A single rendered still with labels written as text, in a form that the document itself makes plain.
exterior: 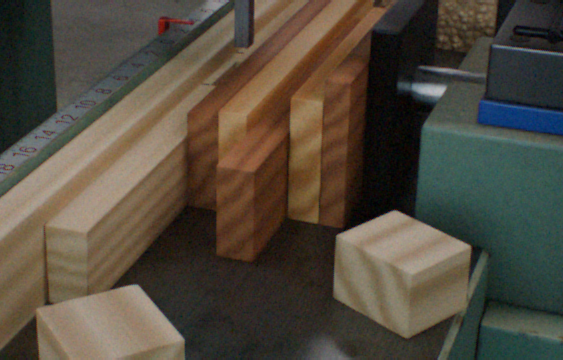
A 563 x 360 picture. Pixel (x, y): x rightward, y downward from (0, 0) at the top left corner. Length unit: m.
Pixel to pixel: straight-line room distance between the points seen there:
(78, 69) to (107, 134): 2.77
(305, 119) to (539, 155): 0.11
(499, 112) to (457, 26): 0.28
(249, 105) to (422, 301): 0.14
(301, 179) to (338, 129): 0.04
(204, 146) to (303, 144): 0.05
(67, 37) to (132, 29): 0.19
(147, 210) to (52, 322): 0.14
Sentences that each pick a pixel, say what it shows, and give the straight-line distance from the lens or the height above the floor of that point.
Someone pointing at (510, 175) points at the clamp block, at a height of 0.94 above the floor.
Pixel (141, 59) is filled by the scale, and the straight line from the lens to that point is 0.69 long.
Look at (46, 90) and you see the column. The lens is 0.90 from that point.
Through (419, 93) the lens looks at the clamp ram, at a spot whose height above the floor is 0.95.
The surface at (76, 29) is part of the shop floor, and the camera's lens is 3.68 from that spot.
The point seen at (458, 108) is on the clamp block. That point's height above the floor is 0.96.
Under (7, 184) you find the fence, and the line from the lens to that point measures 0.56.
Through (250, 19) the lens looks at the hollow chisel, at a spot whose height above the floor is 0.97.
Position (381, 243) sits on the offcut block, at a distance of 0.55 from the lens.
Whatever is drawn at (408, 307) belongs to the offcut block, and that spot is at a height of 0.92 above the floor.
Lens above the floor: 1.19
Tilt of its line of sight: 26 degrees down
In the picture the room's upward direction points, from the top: 1 degrees clockwise
